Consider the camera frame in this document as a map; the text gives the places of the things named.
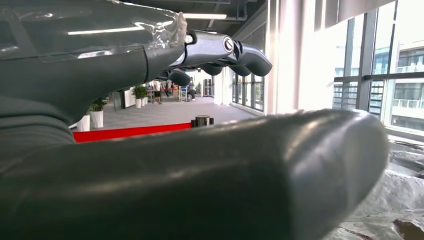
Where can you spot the person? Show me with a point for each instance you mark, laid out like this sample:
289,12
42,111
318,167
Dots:
157,91
191,90

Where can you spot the long ceiling light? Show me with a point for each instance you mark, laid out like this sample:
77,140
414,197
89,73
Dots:
203,16

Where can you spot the grey parcel bag dark stain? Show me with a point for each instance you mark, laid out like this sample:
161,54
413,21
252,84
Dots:
394,202

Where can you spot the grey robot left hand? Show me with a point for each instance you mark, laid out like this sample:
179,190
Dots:
198,185

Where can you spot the dark corridor window frame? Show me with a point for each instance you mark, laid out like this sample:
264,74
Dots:
248,92

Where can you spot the red barrier belt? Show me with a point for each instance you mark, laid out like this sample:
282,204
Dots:
132,132

